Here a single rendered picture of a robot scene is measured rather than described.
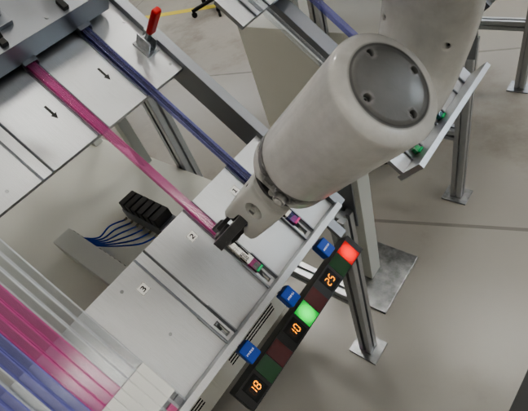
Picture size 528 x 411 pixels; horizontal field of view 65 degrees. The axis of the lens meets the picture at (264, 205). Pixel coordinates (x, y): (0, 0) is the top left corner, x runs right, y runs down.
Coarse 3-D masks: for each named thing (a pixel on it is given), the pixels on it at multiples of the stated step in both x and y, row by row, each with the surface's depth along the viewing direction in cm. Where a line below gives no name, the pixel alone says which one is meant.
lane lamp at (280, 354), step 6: (276, 342) 67; (270, 348) 66; (276, 348) 67; (282, 348) 67; (270, 354) 66; (276, 354) 66; (282, 354) 67; (288, 354) 67; (276, 360) 66; (282, 360) 66; (282, 366) 66
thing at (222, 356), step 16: (336, 208) 74; (320, 224) 72; (304, 256) 69; (288, 272) 68; (272, 288) 66; (256, 304) 66; (256, 320) 64; (240, 336) 62; (224, 352) 61; (208, 368) 61; (208, 384) 59; (192, 400) 58
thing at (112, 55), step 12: (84, 36) 70; (96, 36) 70; (108, 48) 70; (120, 60) 70; (132, 72) 70; (144, 84) 70; (156, 96) 70; (168, 108) 71; (180, 120) 71; (192, 132) 71; (204, 132) 71; (204, 144) 72; (216, 144) 71; (228, 156) 72; (240, 168) 72; (288, 216) 72
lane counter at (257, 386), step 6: (252, 378) 64; (258, 378) 64; (246, 384) 63; (252, 384) 64; (258, 384) 64; (264, 384) 64; (246, 390) 63; (252, 390) 64; (258, 390) 64; (264, 390) 64; (252, 396) 63; (258, 396) 64
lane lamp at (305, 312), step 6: (300, 306) 70; (306, 306) 70; (294, 312) 69; (300, 312) 70; (306, 312) 70; (312, 312) 70; (318, 312) 71; (300, 318) 69; (306, 318) 70; (312, 318) 70; (306, 324) 69
